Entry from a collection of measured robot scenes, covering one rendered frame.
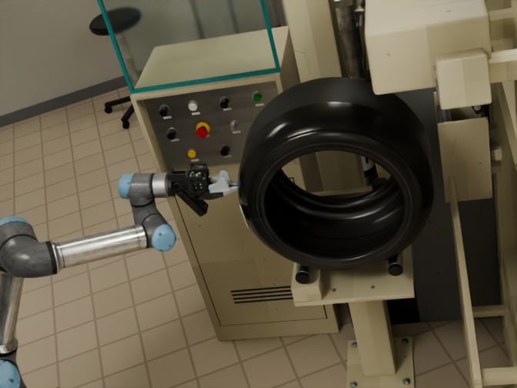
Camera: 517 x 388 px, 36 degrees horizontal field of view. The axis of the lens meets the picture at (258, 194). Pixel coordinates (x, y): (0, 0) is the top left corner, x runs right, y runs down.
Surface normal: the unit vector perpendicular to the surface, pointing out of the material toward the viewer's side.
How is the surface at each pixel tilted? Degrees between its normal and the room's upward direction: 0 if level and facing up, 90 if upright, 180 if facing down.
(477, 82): 72
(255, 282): 90
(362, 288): 0
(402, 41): 90
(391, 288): 0
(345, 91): 15
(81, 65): 90
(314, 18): 90
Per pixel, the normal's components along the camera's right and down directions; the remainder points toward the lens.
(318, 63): -0.11, 0.60
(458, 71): -0.18, 0.33
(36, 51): 0.25, 0.51
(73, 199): -0.22, -0.79
